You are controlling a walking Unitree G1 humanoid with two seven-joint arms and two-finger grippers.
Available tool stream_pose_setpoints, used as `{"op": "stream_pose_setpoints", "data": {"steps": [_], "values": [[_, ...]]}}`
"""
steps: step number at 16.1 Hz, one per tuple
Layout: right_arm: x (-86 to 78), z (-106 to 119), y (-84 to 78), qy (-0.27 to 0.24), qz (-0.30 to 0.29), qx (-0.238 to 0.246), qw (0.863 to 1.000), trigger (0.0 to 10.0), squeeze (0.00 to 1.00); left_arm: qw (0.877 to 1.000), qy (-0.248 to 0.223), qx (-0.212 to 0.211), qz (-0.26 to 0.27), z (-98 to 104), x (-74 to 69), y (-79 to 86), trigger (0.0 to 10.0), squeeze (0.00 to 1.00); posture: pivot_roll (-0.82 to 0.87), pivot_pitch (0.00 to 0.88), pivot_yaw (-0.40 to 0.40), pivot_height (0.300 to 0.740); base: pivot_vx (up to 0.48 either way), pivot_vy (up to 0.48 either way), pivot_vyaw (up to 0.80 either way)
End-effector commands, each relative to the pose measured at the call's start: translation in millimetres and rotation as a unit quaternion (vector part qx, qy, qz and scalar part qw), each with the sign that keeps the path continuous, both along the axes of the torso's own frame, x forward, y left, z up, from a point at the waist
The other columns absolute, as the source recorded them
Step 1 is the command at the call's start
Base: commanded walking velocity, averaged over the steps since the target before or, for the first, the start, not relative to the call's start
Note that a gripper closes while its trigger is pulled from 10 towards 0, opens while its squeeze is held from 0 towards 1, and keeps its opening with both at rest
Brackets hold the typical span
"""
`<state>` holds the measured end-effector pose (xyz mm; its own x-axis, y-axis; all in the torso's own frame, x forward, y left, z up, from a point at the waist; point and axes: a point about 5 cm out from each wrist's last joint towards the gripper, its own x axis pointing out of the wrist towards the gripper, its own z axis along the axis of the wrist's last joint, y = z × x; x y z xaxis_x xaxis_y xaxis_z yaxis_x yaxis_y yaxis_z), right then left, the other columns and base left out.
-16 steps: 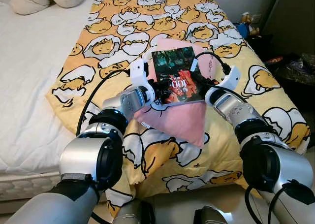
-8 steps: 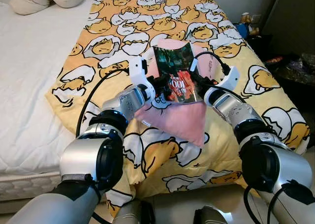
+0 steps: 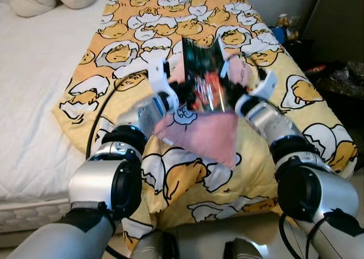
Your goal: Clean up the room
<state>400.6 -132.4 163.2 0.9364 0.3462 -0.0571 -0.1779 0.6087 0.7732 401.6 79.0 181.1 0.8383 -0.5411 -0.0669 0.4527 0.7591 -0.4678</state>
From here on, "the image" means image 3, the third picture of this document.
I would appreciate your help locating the dark green red book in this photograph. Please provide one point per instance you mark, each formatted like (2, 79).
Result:
(205, 65)

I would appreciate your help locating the pink sheep print cushion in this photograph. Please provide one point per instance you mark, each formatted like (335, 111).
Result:
(199, 136)

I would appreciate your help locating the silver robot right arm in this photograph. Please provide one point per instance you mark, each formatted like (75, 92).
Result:
(313, 190)

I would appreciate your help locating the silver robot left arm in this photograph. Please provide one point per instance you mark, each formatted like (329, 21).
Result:
(102, 185)

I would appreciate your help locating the small red packet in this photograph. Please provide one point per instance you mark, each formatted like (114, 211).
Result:
(316, 69)

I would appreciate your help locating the black plastic bag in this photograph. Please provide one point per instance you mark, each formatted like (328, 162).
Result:
(344, 79)

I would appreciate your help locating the dark cabinet door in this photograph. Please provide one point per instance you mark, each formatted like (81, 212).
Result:
(335, 20)

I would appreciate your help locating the white quilted mattress pad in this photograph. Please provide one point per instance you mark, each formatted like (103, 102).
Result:
(34, 99)

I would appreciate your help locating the grey robot left leg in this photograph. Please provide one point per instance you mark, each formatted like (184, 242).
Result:
(153, 247)

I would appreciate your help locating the grey robot leg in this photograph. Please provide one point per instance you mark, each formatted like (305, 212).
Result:
(242, 250)
(153, 247)

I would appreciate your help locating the grey robot right leg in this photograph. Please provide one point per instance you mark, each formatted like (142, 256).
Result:
(242, 250)

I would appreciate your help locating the grey-white mattress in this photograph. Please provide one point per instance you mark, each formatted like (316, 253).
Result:
(28, 214)

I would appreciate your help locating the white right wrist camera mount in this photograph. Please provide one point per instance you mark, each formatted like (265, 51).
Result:
(267, 83)

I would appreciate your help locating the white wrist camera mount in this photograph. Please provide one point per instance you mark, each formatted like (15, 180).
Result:
(156, 71)
(267, 83)

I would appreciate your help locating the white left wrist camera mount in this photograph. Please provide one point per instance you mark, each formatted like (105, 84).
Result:
(156, 71)

